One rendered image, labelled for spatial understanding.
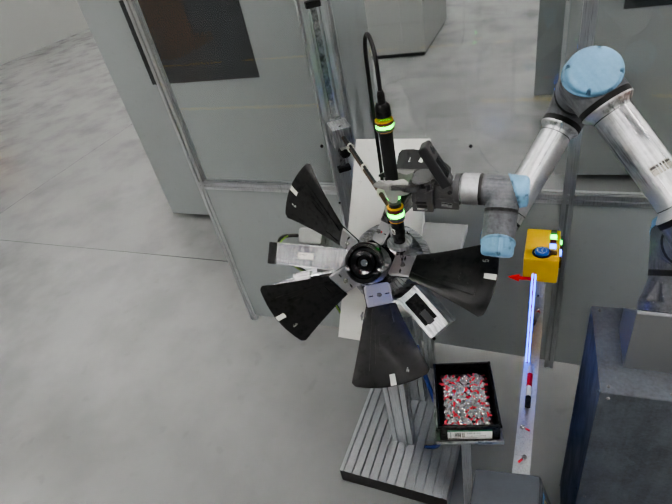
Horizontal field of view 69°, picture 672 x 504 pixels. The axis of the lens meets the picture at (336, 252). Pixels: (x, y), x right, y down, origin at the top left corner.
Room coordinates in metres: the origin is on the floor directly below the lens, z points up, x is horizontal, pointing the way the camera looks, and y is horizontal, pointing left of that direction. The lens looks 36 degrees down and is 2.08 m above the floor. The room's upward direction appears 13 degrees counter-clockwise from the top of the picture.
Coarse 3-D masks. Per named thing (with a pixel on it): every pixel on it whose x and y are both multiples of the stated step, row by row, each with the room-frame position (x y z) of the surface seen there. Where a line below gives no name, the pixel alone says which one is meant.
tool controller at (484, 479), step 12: (480, 480) 0.42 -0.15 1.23; (492, 480) 0.41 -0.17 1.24; (504, 480) 0.40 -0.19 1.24; (516, 480) 0.40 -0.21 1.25; (528, 480) 0.39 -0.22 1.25; (540, 480) 0.38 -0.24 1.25; (480, 492) 0.40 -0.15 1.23; (492, 492) 0.39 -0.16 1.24; (504, 492) 0.38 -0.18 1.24; (516, 492) 0.38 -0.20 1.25; (528, 492) 0.37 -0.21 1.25; (540, 492) 0.37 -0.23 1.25
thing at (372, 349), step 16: (384, 304) 1.04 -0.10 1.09; (368, 320) 1.00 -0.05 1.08; (384, 320) 1.00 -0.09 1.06; (400, 320) 1.01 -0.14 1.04; (368, 336) 0.97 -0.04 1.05; (384, 336) 0.97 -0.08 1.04; (400, 336) 0.98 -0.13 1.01; (368, 352) 0.94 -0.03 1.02; (384, 352) 0.94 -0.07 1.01; (400, 352) 0.94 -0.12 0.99; (416, 352) 0.94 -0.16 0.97; (368, 368) 0.91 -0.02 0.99; (384, 368) 0.91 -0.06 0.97; (400, 368) 0.91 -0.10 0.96; (416, 368) 0.91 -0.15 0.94; (368, 384) 0.88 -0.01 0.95; (384, 384) 0.88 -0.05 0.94; (400, 384) 0.88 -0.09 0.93
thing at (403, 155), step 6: (402, 150) 1.34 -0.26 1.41; (408, 150) 1.31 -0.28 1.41; (414, 150) 1.29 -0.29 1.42; (402, 156) 1.32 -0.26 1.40; (408, 156) 1.30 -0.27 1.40; (414, 156) 1.27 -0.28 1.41; (402, 162) 1.30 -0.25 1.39; (414, 162) 1.25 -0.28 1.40; (420, 162) 1.23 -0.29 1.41; (444, 162) 1.17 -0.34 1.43; (426, 168) 1.20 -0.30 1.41; (450, 168) 1.14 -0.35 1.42; (402, 198) 1.18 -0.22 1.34; (408, 198) 1.16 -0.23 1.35; (408, 204) 1.14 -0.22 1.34; (384, 210) 1.23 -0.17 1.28; (408, 210) 1.13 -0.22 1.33; (384, 216) 1.20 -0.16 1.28
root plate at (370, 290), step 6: (384, 282) 1.09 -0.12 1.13; (366, 288) 1.06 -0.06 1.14; (372, 288) 1.07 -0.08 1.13; (378, 288) 1.07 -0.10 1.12; (384, 288) 1.08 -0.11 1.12; (390, 288) 1.08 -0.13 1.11; (366, 294) 1.05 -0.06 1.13; (372, 294) 1.06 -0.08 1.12; (384, 294) 1.06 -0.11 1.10; (390, 294) 1.07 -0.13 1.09; (366, 300) 1.04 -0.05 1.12; (372, 300) 1.04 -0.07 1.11; (378, 300) 1.05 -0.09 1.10; (384, 300) 1.05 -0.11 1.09; (390, 300) 1.06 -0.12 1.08; (372, 306) 1.03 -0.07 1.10
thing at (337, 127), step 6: (330, 120) 1.74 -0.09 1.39; (336, 120) 1.74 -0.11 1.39; (342, 120) 1.72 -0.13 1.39; (330, 126) 1.70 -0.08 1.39; (336, 126) 1.68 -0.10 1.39; (342, 126) 1.67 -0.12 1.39; (348, 126) 1.66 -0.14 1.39; (330, 132) 1.69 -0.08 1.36; (336, 132) 1.65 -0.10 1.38; (342, 132) 1.65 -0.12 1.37; (348, 132) 1.65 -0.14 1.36; (330, 138) 1.72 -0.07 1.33; (336, 138) 1.65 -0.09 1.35; (348, 138) 1.65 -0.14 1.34; (336, 144) 1.65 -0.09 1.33; (342, 144) 1.65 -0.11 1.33
